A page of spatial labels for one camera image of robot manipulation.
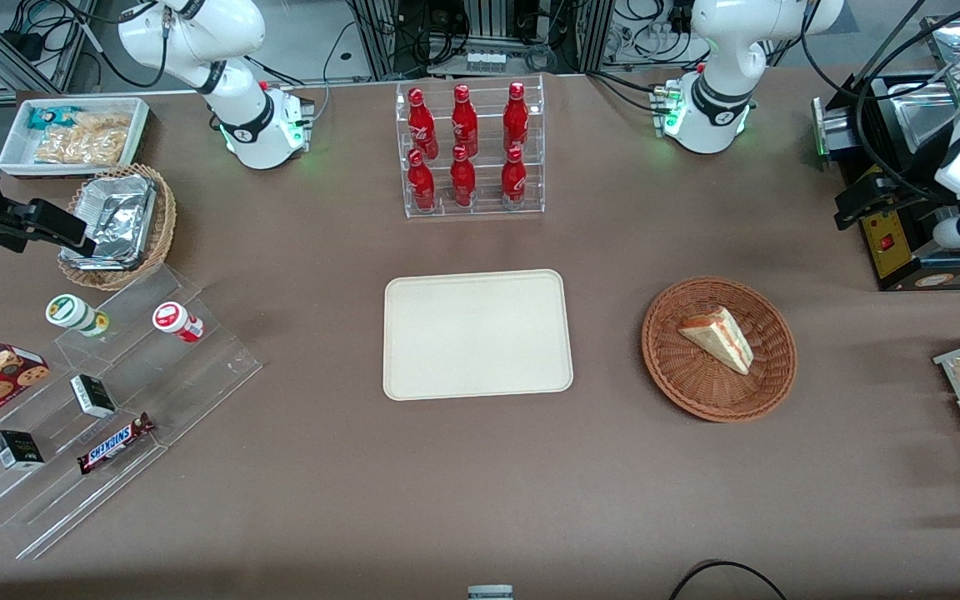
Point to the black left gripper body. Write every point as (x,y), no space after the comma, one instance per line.
(897,191)

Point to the triangular sandwich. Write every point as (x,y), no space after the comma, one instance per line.
(717,337)

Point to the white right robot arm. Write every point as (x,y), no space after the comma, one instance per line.
(238,125)

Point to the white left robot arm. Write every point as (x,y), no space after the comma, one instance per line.
(722,58)

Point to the oval brown wicker basket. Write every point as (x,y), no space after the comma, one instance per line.
(165,225)

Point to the round brown wicker basket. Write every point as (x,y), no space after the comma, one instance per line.
(680,383)

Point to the beige plastic tray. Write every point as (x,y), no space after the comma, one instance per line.
(480,333)

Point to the black food warmer display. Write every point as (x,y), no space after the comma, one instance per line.
(892,250)

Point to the aluminium foil container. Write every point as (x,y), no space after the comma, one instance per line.
(117,221)

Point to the white rectangular bin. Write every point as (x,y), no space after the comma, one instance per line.
(13,158)

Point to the clear bag of chips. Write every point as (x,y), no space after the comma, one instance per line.
(88,142)

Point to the green lid cup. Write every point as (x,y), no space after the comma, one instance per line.
(72,312)

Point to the steel warmer pan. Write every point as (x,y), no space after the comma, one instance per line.
(926,117)

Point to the teal snack bag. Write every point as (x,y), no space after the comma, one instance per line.
(47,117)

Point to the red lid cup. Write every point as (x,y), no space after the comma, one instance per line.
(176,321)

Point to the small black box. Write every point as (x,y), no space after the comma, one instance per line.
(92,396)
(17,450)

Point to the clear acrylic stepped shelf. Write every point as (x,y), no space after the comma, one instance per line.
(197,367)

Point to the snickers bar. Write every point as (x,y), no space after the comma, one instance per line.
(113,444)

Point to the clear acrylic bottle rack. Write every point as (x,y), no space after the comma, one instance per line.
(403,200)

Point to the red cola bottle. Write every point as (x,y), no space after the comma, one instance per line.
(462,179)
(464,121)
(421,183)
(516,118)
(513,179)
(422,125)

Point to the white power strip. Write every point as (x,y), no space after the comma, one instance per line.
(485,62)

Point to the small grey device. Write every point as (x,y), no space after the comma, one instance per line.
(490,593)

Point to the aluminium frame rail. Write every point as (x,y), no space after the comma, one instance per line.
(13,62)

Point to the aluminium frame rack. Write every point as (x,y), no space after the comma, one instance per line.
(380,33)

